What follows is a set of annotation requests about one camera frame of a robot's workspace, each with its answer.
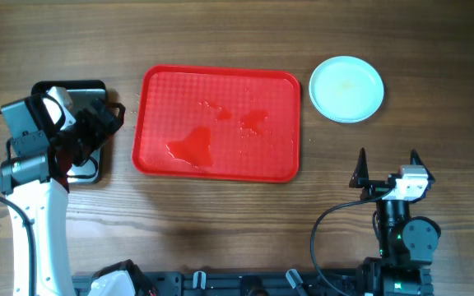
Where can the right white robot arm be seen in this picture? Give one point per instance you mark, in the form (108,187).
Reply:
(406,243)

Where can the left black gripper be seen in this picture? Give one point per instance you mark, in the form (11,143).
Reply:
(85,117)

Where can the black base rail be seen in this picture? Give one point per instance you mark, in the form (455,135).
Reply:
(276,284)

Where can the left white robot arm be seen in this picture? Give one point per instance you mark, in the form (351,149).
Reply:
(35,186)

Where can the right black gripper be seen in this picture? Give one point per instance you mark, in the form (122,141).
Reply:
(374,187)

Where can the black metal tray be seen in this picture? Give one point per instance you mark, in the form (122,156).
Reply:
(82,92)

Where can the red plastic tray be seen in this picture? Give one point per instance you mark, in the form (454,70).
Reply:
(218,123)

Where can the white plate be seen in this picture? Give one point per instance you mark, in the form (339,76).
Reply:
(346,89)

